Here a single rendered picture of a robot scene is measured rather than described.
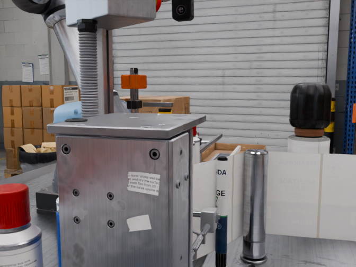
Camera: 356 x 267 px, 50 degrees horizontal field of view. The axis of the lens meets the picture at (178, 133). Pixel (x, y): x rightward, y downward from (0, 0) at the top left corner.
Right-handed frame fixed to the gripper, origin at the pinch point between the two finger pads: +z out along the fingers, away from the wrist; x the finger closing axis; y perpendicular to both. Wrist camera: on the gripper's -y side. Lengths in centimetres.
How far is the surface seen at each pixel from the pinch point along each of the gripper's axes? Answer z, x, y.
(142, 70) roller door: -392, -179, -225
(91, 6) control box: 10.3, -9.1, 3.1
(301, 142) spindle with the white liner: 5.5, 26.2, -28.6
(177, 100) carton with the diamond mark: -52, -18, -56
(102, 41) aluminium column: 3.7, -12.5, -6.0
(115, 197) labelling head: 50, 10, 0
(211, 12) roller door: -421, -77, -157
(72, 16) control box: 6.4, -15.7, 0.4
